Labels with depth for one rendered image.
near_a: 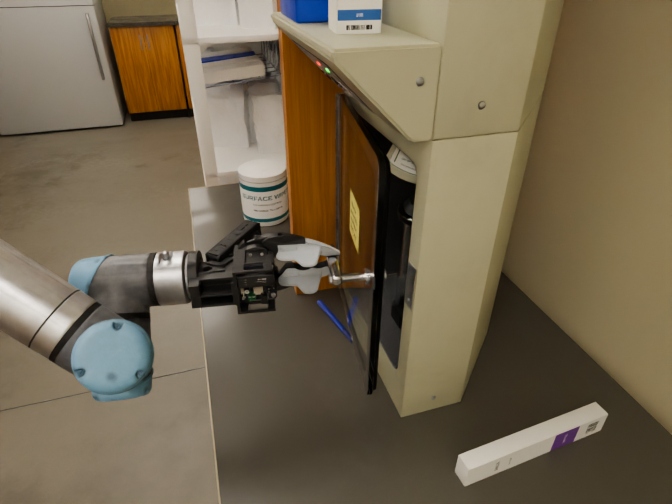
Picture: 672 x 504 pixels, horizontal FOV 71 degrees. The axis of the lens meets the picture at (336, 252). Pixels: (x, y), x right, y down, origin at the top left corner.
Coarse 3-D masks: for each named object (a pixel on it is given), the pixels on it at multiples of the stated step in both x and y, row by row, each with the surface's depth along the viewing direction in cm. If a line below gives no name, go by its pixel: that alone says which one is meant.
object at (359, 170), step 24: (360, 120) 65; (360, 144) 63; (360, 168) 64; (384, 168) 53; (360, 192) 66; (384, 192) 55; (360, 216) 67; (360, 240) 69; (360, 264) 70; (360, 288) 72; (360, 312) 74; (360, 336) 76; (360, 360) 78
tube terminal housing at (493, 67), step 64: (384, 0) 58; (448, 0) 45; (512, 0) 46; (448, 64) 48; (512, 64) 50; (384, 128) 65; (448, 128) 52; (512, 128) 54; (448, 192) 56; (512, 192) 67; (448, 256) 62; (448, 320) 68; (384, 384) 83; (448, 384) 77
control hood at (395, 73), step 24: (288, 24) 60; (312, 24) 58; (384, 24) 58; (312, 48) 51; (336, 48) 44; (360, 48) 45; (384, 48) 45; (408, 48) 46; (432, 48) 46; (336, 72) 53; (360, 72) 46; (384, 72) 46; (408, 72) 47; (432, 72) 48; (360, 96) 54; (384, 96) 48; (408, 96) 48; (432, 96) 49; (384, 120) 55; (408, 120) 50; (432, 120) 51
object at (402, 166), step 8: (392, 144) 71; (392, 152) 69; (400, 152) 67; (392, 160) 68; (400, 160) 66; (408, 160) 65; (392, 168) 68; (400, 168) 66; (408, 168) 65; (400, 176) 66; (408, 176) 65; (416, 176) 65
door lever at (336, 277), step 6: (330, 258) 69; (336, 258) 69; (330, 264) 68; (336, 264) 68; (330, 270) 67; (336, 270) 66; (366, 270) 66; (330, 276) 66; (336, 276) 65; (342, 276) 66; (348, 276) 66; (354, 276) 66; (360, 276) 66; (366, 276) 65; (330, 282) 66; (336, 282) 65; (342, 282) 66; (366, 282) 66
